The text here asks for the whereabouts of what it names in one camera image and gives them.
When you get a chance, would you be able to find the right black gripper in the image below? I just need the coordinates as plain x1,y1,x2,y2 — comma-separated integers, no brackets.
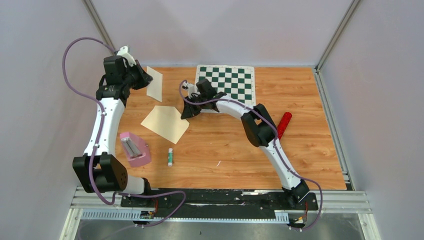
181,94,208,120

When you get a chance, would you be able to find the tan paper letter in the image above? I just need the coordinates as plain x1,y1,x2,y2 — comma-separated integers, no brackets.
146,66,163,102

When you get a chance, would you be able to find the cream envelope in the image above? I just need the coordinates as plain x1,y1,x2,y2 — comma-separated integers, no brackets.
140,105,190,144

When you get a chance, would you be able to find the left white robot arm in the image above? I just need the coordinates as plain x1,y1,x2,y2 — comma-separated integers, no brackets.
72,53,153,207

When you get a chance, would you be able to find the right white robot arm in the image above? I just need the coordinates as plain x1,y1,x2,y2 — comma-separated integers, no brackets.
179,79,310,209

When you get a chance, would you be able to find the green white glue stick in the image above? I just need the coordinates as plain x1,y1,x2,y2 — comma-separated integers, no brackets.
167,148,173,167

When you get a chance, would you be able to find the green white chessboard mat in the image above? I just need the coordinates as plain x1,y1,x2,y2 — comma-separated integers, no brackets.
195,64,257,106

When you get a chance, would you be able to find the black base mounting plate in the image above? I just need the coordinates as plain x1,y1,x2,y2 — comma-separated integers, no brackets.
120,188,319,219

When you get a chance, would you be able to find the red glitter microphone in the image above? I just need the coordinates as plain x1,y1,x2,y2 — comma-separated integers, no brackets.
277,112,293,140

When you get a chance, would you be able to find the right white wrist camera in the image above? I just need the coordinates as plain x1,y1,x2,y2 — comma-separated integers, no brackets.
182,82,196,99

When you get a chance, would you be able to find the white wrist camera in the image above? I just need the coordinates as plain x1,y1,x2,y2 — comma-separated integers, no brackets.
182,82,196,99
116,45,137,67

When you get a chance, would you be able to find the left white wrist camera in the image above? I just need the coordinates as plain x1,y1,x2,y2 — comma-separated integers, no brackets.
116,45,137,67

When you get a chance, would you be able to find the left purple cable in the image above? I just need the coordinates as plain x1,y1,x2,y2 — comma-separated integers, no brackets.
62,37,187,229

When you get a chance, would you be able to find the aluminium frame rail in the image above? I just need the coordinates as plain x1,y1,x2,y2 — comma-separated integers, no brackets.
60,187,380,240

